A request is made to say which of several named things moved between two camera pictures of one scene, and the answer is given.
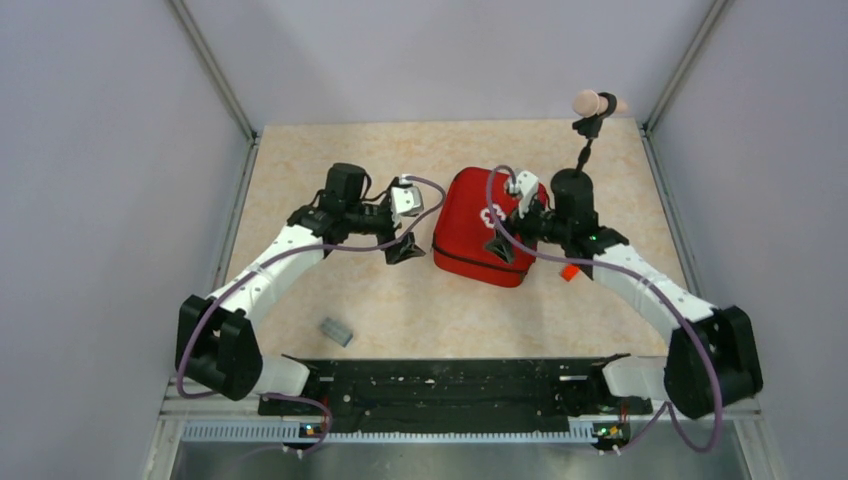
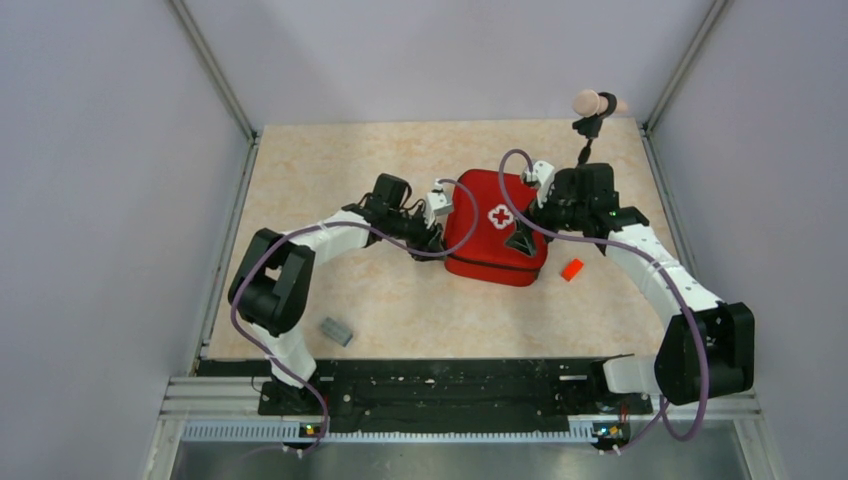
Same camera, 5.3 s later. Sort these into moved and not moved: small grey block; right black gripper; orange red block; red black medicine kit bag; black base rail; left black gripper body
Moved: right black gripper; left black gripper body
Not moved: red black medicine kit bag; black base rail; orange red block; small grey block
